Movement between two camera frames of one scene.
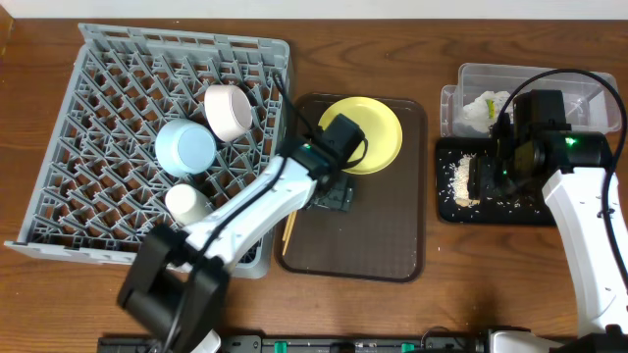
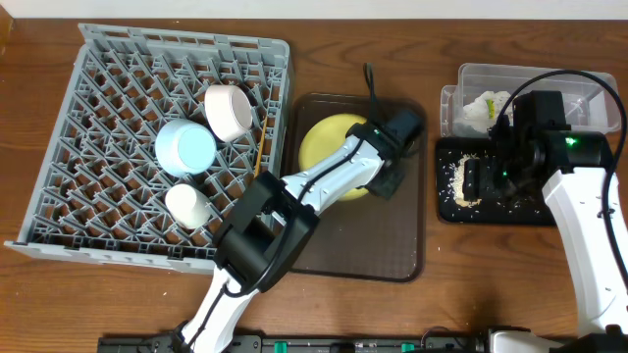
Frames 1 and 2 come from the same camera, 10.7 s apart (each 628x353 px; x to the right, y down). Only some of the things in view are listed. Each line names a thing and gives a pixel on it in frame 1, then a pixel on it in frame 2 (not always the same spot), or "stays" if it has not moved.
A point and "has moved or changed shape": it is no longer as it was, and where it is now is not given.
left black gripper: x=332 y=197 -> x=388 y=177
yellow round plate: x=379 y=126 has moved or changed shape
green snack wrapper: x=491 y=108 stays
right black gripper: x=482 y=183 stays
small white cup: x=186 y=205 stays
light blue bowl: x=185 y=147 stays
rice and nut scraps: x=460 y=180 stays
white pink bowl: x=228 y=111 stays
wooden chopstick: x=287 y=226 has moved or changed shape
